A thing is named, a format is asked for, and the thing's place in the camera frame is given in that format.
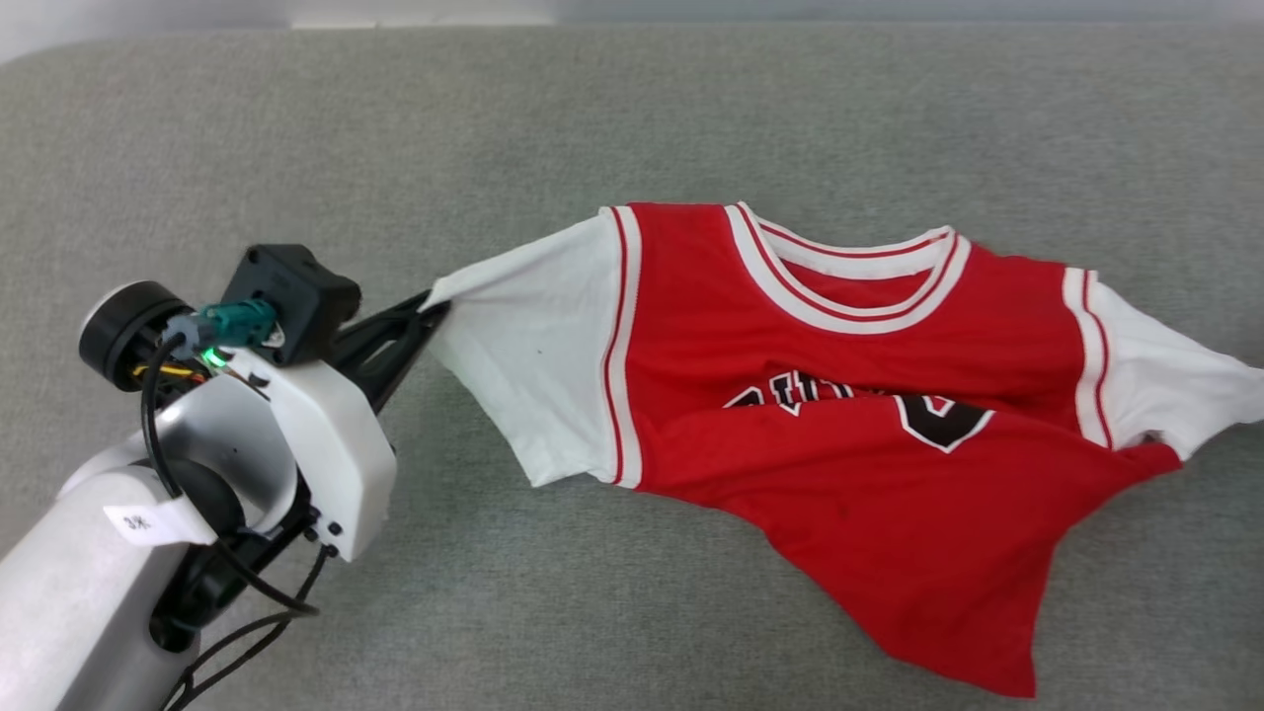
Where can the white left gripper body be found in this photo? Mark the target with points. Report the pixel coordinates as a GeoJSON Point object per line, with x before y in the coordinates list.
{"type": "Point", "coordinates": [336, 454]}

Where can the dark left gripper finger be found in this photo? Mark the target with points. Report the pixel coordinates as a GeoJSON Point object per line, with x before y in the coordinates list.
{"type": "Point", "coordinates": [380, 321]}
{"type": "Point", "coordinates": [400, 360]}

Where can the red and white basketball jersey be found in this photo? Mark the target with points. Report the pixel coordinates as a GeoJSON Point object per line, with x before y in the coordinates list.
{"type": "Point", "coordinates": [839, 494]}

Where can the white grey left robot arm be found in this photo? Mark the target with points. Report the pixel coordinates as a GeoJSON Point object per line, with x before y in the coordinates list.
{"type": "Point", "coordinates": [59, 592]}

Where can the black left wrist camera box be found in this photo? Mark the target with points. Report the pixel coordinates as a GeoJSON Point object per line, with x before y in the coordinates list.
{"type": "Point", "coordinates": [291, 296]}

